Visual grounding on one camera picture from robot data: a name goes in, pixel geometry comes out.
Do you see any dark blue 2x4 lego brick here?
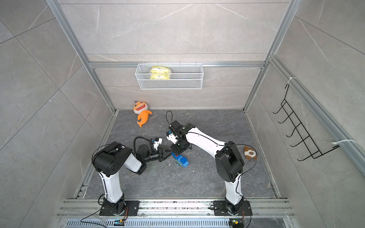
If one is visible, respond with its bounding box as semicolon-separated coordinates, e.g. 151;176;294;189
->
172;153;189;167

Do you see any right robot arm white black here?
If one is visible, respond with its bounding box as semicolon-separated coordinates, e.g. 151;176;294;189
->
166;121;252;216

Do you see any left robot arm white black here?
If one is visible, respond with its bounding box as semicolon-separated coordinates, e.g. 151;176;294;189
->
92;139;173;216

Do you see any orange shark plush toy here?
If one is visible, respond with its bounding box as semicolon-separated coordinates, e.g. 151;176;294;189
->
133;101;152;128

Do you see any brown white plush toy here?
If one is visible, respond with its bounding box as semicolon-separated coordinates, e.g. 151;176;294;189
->
244;146;258;161

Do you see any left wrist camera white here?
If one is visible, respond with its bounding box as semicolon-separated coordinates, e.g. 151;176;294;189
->
152;138;163;151

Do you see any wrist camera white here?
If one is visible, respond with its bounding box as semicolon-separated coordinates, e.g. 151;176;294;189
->
166;131;178;144
152;138;163;151

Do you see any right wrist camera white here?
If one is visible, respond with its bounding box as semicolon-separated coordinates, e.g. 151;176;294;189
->
166;131;178;144

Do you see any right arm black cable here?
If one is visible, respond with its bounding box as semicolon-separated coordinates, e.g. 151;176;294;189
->
166;110;259;228

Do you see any white wire mesh basket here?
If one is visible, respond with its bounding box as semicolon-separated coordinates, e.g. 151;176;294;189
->
135;64;204;90

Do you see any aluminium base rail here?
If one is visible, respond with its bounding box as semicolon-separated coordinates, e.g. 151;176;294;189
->
56;199;294;219

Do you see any black wire hook rack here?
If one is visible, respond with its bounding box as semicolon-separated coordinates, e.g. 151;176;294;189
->
273;84;340;162

